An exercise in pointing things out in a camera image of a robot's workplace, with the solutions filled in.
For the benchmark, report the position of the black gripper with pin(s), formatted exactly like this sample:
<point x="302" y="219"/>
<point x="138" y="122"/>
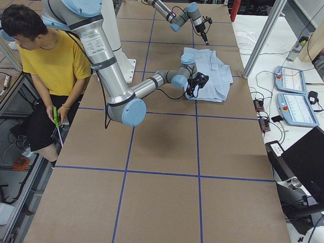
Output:
<point x="193" y="81"/>
<point x="201" y="28"/>

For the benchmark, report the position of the light blue striped shirt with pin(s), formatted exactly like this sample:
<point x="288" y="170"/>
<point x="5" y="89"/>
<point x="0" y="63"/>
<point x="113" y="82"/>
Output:
<point x="220" y="78"/>

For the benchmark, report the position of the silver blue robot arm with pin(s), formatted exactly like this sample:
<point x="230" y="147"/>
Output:
<point x="177" y="17"/>
<point x="94" y="22"/>

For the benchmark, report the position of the black orange terminal block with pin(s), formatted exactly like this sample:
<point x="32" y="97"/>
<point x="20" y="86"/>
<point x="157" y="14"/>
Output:
<point x="258" y="105"/>
<point x="264" y="124"/>

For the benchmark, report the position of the upper teach pendant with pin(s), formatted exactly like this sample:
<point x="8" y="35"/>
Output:
<point x="290" y="80"/>

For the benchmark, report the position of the teach pendant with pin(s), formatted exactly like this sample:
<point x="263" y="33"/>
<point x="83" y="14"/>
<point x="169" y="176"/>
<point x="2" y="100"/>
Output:
<point x="290" y="80"/>
<point x="296" y="110"/>

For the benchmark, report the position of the clear water bottle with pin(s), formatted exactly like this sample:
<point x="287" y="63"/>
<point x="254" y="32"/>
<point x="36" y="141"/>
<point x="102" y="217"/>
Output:
<point x="296" y="49"/>

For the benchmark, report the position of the lower teach pendant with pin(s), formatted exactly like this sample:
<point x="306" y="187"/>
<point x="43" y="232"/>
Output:
<point x="296" y="110"/>

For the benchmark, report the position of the black power adapter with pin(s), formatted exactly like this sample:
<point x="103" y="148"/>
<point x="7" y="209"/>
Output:
<point x="313" y="97"/>

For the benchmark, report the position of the black laptop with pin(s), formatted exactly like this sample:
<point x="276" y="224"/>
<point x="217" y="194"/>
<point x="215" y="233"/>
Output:
<point x="305" y="159"/>

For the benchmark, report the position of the person in yellow shirt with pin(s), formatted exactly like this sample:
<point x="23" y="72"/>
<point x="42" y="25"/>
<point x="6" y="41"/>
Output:
<point x="59" y="70"/>

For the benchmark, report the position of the black monitor stand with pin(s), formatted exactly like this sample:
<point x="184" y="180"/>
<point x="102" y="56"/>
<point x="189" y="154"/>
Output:
<point x="303" y="211"/>

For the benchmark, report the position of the orange box on floor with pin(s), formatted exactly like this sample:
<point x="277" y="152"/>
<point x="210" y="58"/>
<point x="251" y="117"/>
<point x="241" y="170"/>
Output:
<point x="21" y="163"/>

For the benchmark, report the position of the aluminium frame post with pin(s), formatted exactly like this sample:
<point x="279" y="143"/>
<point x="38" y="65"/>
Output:
<point x="264" y="35"/>

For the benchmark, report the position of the green handled tool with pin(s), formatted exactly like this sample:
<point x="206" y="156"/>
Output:
<point x="57" y="124"/>

